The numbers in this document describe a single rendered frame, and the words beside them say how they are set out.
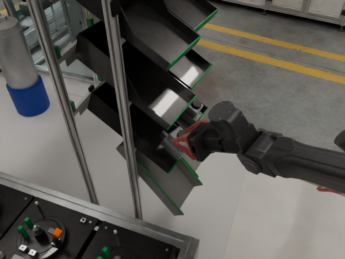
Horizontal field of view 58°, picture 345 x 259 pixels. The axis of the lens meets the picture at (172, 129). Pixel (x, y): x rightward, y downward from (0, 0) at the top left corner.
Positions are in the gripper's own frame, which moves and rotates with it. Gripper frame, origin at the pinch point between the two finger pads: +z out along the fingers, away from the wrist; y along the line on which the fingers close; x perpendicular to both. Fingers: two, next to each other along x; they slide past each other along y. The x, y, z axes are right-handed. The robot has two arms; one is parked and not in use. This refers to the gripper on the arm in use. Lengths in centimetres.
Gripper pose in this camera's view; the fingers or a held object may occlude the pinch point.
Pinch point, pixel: (180, 137)
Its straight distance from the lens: 80.6
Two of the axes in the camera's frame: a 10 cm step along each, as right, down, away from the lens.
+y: -6.0, 5.1, -6.2
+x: 3.3, 8.6, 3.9
